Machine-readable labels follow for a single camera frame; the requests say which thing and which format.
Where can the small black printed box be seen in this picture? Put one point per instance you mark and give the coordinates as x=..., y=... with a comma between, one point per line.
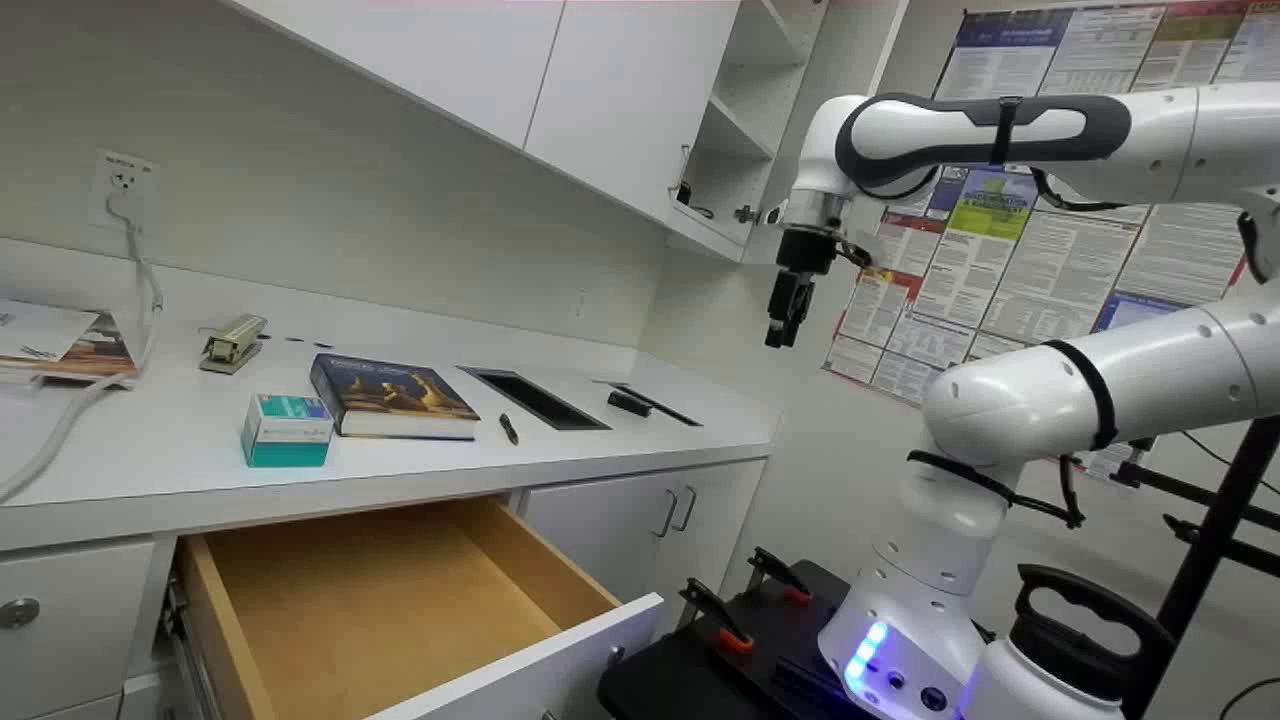
x=626, y=402

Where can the dark red pen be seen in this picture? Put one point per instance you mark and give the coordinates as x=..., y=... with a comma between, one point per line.
x=508, y=428

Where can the closed white drawer with knob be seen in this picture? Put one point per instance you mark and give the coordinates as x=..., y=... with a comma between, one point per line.
x=72, y=626

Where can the white wall outlet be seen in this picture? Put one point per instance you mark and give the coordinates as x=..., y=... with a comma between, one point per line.
x=124, y=180

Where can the wall posters with text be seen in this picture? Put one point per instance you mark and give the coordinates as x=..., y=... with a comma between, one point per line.
x=1065, y=265

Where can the black tripod stand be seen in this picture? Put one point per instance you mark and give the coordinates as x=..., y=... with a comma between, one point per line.
x=1206, y=562

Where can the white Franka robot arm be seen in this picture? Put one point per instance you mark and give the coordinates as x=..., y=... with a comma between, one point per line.
x=1013, y=392

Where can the open wooden drawer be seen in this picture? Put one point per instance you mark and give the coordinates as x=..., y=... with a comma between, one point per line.
x=384, y=614

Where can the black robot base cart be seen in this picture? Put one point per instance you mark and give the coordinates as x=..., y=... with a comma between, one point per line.
x=774, y=667

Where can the open white shelf cabinet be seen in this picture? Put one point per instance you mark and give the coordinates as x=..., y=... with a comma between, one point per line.
x=745, y=132

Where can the stack of magazines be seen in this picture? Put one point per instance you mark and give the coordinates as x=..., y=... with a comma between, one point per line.
x=64, y=346

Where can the black orange clamp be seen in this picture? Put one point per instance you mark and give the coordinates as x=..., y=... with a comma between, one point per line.
x=717, y=616
x=782, y=576

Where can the dark hardcover book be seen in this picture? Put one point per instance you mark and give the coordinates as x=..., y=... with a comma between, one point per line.
x=395, y=392

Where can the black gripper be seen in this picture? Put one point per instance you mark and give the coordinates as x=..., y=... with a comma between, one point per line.
x=806, y=248

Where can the wide white upper cabinet door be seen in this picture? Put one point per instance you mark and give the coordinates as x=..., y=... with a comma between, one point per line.
x=424, y=54

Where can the white lower cabinet door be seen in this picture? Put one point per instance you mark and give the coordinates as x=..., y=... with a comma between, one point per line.
x=721, y=535
x=601, y=535

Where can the grey stapler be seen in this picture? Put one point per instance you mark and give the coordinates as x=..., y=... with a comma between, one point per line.
x=235, y=346

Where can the teal and white box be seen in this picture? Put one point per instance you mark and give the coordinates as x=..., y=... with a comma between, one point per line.
x=287, y=432

